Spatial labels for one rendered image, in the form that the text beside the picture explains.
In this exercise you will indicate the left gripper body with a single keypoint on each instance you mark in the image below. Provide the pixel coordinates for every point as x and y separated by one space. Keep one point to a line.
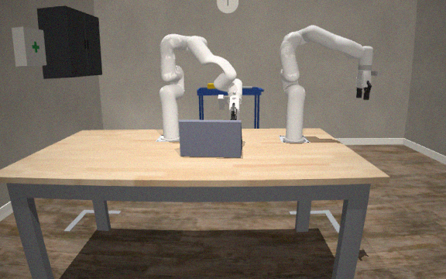
362 78

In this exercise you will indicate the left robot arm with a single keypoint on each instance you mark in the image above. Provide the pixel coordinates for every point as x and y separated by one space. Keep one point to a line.
290 72

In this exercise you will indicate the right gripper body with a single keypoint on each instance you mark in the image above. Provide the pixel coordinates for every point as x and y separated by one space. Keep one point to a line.
234 99

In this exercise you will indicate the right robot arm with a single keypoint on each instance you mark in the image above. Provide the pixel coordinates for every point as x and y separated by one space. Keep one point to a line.
198 46

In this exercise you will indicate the grey switch panel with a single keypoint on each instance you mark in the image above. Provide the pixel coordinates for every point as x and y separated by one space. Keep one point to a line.
210 138

